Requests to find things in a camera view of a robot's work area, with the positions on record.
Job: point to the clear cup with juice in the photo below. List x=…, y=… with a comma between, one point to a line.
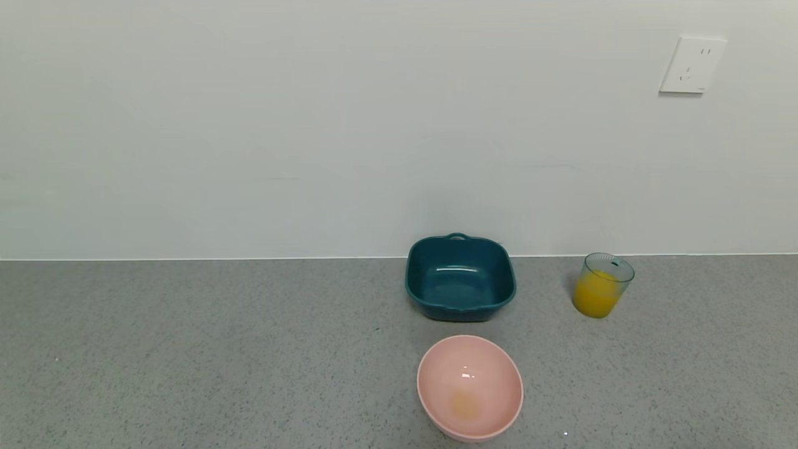
x=608, y=274

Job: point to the pink round bowl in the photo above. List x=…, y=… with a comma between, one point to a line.
x=467, y=380

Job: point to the teal square plastic basin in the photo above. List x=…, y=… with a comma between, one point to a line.
x=449, y=280

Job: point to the white wall socket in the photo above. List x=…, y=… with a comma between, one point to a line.
x=692, y=65

